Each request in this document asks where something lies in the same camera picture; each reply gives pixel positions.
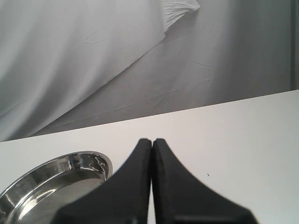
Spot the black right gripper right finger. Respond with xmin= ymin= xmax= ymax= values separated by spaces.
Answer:
xmin=152 ymin=139 xmax=257 ymax=224

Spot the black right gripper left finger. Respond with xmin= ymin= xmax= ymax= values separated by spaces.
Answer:
xmin=53 ymin=139 xmax=152 ymax=224

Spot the round steel bowl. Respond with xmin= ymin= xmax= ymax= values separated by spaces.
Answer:
xmin=0 ymin=151 xmax=113 ymax=224

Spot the white backdrop cloth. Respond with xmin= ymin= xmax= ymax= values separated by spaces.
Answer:
xmin=0 ymin=0 xmax=299 ymax=141

